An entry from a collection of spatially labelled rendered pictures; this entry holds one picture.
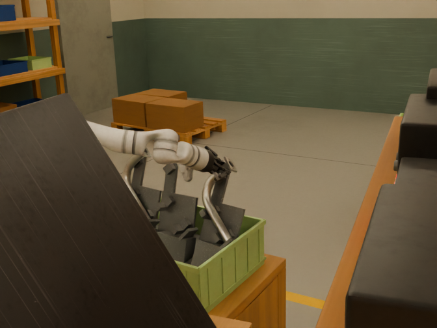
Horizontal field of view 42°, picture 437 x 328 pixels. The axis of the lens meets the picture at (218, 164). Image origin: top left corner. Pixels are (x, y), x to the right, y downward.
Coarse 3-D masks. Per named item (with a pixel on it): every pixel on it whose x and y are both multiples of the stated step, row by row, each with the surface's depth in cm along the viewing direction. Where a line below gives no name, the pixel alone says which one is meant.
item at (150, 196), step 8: (144, 160) 212; (136, 168) 214; (144, 168) 213; (136, 176) 213; (136, 184) 213; (144, 192) 210; (152, 192) 208; (160, 192) 207; (144, 200) 210; (152, 200) 208; (144, 208) 210; (152, 208) 208
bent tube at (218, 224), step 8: (224, 168) 192; (232, 168) 191; (208, 184) 194; (208, 192) 194; (208, 200) 193; (208, 208) 192; (216, 216) 190; (216, 224) 189; (224, 232) 187; (224, 240) 186
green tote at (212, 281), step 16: (256, 224) 195; (240, 240) 185; (256, 240) 196; (224, 256) 178; (240, 256) 187; (256, 256) 197; (192, 272) 167; (208, 272) 170; (224, 272) 179; (240, 272) 188; (192, 288) 170; (208, 288) 172; (224, 288) 181; (208, 304) 174
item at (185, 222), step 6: (168, 198) 201; (156, 204) 199; (162, 204) 200; (168, 204) 201; (162, 210) 201; (180, 222) 198; (186, 222) 197; (174, 228) 195; (180, 228) 197; (186, 228) 198; (174, 234) 195
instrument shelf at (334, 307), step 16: (384, 144) 76; (384, 160) 69; (384, 176) 63; (368, 192) 59; (368, 208) 55; (368, 224) 51; (352, 240) 48; (352, 256) 45; (336, 272) 43; (352, 272) 43; (336, 288) 41; (336, 304) 39; (320, 320) 37; (336, 320) 37
